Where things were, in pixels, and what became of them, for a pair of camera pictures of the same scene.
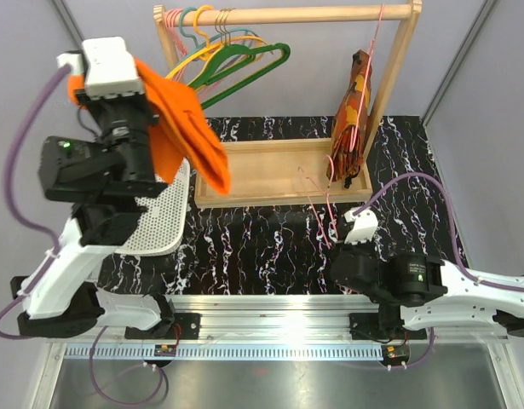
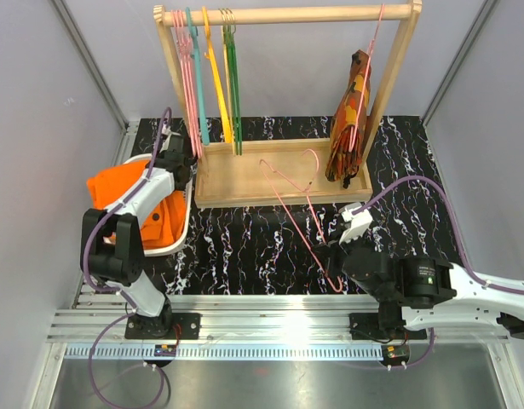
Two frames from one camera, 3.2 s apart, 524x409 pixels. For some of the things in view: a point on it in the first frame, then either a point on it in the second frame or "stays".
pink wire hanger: x=311 y=199 → x=305 y=189
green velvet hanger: x=230 y=59 → x=232 y=39
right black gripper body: x=364 y=248 stays
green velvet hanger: x=233 y=59 → x=237 y=88
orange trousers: x=183 y=133 → x=164 y=227
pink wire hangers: x=170 y=17 → x=185 y=44
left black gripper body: x=122 y=122 → x=189 y=176
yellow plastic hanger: x=213 y=48 → x=210 y=56
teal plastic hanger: x=208 y=40 → x=204 y=120
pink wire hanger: x=354 y=132 stays
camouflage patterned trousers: x=350 y=123 stays
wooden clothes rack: x=296 y=172 stays
